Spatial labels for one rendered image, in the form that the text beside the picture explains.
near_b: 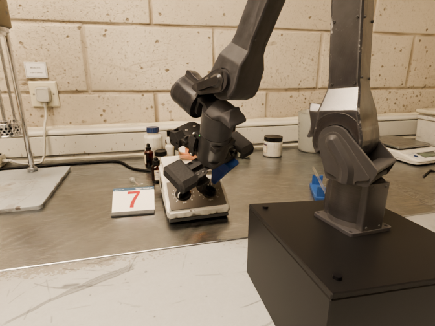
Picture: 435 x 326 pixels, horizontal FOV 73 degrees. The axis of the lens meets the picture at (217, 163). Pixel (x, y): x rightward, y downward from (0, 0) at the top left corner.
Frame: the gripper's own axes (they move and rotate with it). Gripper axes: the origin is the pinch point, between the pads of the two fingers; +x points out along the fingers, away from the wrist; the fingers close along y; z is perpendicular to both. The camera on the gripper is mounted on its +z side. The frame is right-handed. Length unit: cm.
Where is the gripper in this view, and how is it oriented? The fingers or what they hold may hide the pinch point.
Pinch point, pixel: (208, 176)
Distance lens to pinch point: 60.3
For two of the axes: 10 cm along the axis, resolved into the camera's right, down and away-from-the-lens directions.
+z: -6.6, -6.0, 4.5
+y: -7.4, 4.2, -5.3
